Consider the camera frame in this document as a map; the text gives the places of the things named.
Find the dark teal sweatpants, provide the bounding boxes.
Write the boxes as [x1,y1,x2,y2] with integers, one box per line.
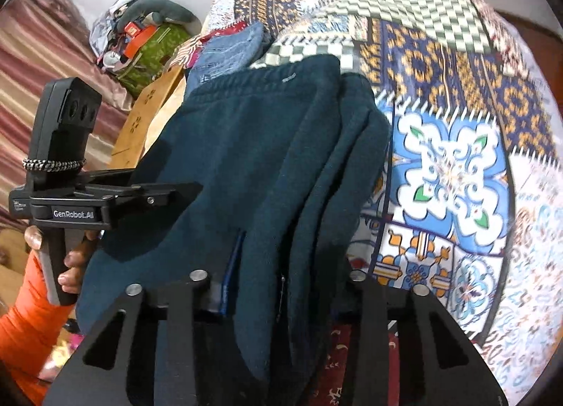
[76,55,390,405]

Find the orange sleeved left forearm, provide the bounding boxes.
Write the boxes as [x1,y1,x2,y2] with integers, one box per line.
[0,251,71,405]

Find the person left hand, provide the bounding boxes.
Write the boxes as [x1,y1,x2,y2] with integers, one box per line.
[24,225,100,296]

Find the patchwork patterned bedspread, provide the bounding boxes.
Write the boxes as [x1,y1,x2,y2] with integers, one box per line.
[204,0,562,405]

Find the wooden lap desk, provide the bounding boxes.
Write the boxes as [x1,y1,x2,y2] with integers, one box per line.
[109,66,184,169]

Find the green patterned storage bag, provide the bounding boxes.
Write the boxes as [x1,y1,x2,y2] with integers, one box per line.
[114,23,190,97]

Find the striped maroon curtain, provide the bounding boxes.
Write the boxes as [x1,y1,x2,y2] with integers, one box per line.
[0,0,134,230]

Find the orange red box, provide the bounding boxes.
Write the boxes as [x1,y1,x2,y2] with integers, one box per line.
[124,21,157,59]

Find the folded blue jeans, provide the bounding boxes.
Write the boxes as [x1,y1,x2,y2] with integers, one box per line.
[184,22,271,98]

